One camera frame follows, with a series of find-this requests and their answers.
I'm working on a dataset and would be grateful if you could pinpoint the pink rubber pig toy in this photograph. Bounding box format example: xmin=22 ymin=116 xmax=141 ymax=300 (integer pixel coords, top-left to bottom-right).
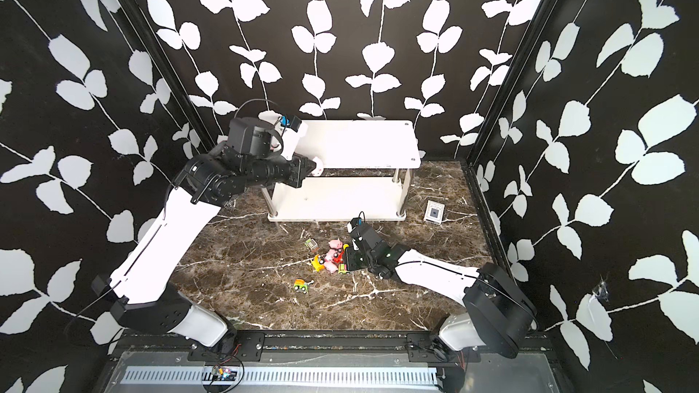
xmin=311 ymin=158 xmax=324 ymax=178
xmin=329 ymin=239 xmax=344 ymax=251
xmin=324 ymin=249 xmax=340 ymax=273

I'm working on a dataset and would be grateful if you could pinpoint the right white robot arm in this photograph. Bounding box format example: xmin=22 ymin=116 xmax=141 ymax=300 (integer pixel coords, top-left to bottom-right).
xmin=343 ymin=244 xmax=537 ymax=358

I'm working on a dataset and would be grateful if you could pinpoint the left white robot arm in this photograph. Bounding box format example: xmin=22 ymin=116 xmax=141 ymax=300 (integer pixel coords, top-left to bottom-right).
xmin=93 ymin=116 xmax=322 ymax=348

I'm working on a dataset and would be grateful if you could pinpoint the red toy car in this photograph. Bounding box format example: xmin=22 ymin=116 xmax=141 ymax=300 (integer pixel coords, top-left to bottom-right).
xmin=331 ymin=249 xmax=345 ymax=265

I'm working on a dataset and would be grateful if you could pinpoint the yellow orange dump truck toy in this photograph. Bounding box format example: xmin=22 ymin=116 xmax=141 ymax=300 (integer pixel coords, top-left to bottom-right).
xmin=311 ymin=255 xmax=325 ymax=271

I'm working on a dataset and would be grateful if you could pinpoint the green cement mixer truck toy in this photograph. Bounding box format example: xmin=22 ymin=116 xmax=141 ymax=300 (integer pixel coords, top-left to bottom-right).
xmin=293 ymin=279 xmax=314 ymax=294

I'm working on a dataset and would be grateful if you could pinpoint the white two-tier shelf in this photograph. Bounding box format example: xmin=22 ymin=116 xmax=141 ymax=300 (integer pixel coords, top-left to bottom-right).
xmin=263 ymin=120 xmax=420 ymax=222

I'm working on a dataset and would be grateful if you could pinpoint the white square tag card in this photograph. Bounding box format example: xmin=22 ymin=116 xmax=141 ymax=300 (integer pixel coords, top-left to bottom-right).
xmin=423 ymin=200 xmax=445 ymax=225

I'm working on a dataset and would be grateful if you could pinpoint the small green circuit board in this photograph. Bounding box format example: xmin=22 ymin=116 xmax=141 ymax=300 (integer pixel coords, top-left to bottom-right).
xmin=203 ymin=367 xmax=238 ymax=384

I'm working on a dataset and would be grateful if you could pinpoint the white perforated vent strip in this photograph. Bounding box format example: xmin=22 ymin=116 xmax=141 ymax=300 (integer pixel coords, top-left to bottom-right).
xmin=118 ymin=366 xmax=440 ymax=389

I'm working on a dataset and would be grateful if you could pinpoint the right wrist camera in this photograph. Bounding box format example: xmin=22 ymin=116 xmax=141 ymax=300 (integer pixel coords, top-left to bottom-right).
xmin=349 ymin=218 xmax=382 ymax=253

